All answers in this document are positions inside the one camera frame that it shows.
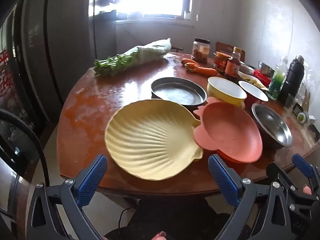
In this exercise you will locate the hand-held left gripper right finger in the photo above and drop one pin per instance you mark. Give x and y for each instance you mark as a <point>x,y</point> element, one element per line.
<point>222,180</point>

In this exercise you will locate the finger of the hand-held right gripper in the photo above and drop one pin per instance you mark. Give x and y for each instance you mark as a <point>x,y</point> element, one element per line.
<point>273,171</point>
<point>302,164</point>

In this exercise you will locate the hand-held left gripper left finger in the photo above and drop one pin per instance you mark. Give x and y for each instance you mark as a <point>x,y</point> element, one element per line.
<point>92,180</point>

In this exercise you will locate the large stainless steel bowl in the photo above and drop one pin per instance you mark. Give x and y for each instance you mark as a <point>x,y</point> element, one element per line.
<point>272,125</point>

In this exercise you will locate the pink crab-shaped plate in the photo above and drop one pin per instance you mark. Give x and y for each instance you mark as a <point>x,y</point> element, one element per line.
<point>230,132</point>

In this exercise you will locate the yellow shell-shaped plate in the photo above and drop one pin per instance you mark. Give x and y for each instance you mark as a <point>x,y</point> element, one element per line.
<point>150,140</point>

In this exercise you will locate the red instant noodle bowl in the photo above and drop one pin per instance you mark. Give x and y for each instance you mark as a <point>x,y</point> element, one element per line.
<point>252,91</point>

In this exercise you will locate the yellow bowl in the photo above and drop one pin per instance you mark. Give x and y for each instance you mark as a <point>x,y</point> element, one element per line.
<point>225,90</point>

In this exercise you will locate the round metal plate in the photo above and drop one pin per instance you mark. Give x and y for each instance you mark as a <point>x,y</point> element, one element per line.
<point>177,92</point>

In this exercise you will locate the person's right hand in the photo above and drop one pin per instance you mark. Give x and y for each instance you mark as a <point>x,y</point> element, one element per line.
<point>306,189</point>

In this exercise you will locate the white charger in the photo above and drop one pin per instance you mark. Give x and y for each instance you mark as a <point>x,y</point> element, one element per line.
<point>313,119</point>

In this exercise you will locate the green fruit in foam net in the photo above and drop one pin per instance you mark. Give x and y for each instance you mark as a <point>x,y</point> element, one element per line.
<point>302,117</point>

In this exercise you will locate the small metal cup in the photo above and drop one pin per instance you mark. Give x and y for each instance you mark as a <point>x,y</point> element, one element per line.
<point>298,108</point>

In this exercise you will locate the person's dark trousers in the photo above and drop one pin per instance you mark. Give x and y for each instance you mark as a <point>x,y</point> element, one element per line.
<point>175,220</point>

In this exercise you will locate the clear plastic cup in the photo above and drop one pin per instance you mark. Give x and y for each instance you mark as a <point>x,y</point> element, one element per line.
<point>290,100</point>

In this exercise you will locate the black thermos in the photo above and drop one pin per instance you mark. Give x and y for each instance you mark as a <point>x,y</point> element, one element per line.
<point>292,80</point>

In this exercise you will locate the green plastic bottle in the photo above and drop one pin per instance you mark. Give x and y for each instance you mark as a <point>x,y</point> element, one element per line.
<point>276,82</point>

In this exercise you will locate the white dish with food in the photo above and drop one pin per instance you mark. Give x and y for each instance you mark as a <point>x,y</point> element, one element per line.
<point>252,81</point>

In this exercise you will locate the red tissue box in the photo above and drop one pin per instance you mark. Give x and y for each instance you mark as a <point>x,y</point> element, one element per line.
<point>262,76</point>

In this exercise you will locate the small stainless steel bowl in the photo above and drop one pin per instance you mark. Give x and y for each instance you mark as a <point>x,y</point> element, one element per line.
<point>266,68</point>

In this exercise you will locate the white ceramic bowl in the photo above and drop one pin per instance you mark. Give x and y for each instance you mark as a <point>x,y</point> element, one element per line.
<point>246,68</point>

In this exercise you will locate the carrot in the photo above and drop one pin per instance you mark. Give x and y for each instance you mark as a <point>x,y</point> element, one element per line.
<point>188,61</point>
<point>205,70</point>
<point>191,66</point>

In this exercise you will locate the sauce bottle with orange cap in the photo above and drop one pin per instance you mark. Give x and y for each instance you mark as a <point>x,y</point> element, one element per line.
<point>232,66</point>

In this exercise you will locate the red sauce jar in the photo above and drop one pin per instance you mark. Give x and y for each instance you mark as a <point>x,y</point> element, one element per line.
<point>221,62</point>

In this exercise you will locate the pickle jar with black lid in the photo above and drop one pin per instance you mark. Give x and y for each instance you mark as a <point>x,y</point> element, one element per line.
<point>200,51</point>

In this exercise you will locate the wooden chair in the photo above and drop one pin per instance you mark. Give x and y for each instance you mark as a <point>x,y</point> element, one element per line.
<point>178,49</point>
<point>225,47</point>

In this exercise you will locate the celery in plastic bag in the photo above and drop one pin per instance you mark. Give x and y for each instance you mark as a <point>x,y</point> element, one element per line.
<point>140,55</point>

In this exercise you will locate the grey refrigerator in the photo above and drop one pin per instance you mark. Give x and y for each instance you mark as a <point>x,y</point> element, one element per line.
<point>50,42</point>

